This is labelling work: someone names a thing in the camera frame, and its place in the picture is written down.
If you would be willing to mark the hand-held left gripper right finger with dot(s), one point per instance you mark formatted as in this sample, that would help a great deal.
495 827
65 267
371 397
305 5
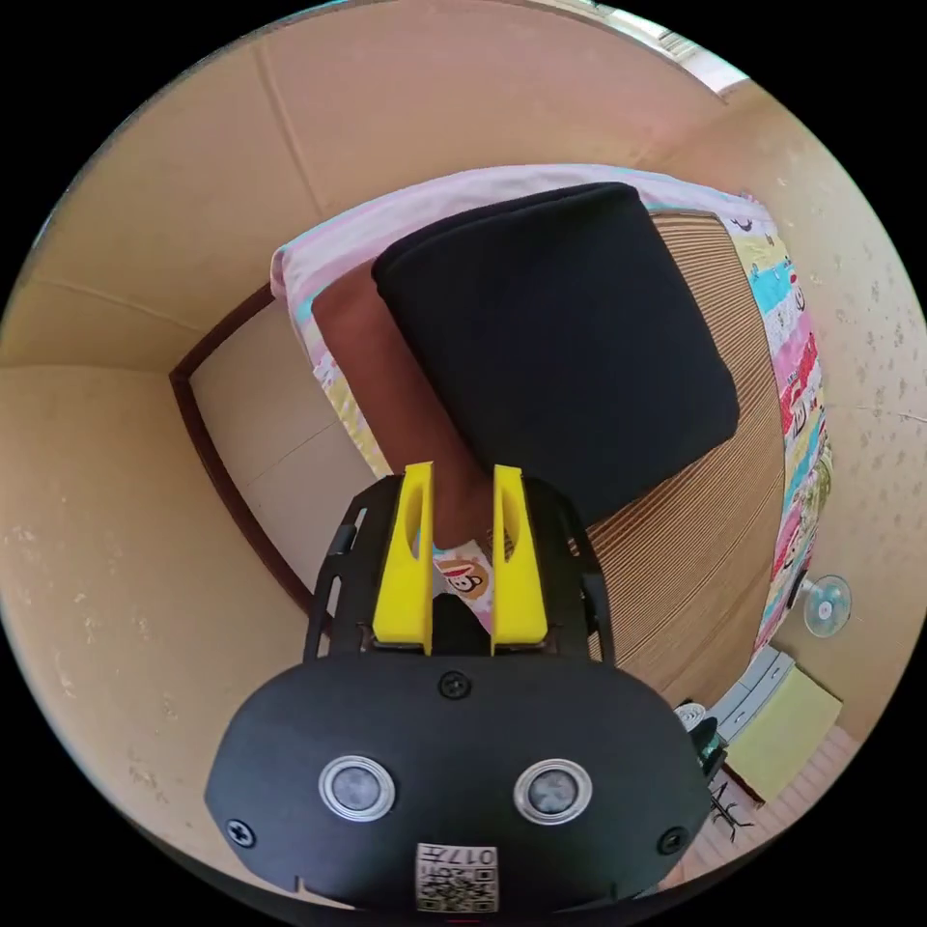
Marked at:
516 587

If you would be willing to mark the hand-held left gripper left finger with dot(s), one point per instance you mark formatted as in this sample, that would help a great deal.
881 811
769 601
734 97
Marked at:
405 579

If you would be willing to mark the black pants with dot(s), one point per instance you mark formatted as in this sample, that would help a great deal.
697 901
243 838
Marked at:
558 340

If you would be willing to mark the bed with woven mat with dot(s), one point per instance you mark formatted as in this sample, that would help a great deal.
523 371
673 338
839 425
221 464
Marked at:
688 565

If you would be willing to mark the grey drawer cabinet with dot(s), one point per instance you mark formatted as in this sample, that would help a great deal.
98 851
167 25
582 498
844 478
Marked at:
760 695

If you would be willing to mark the small electric fan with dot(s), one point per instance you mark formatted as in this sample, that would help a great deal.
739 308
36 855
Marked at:
825 607

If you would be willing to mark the window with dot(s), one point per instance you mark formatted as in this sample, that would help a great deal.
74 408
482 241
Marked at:
706 61

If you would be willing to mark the cream door with brown frame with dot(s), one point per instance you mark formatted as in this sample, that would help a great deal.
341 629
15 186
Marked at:
282 420

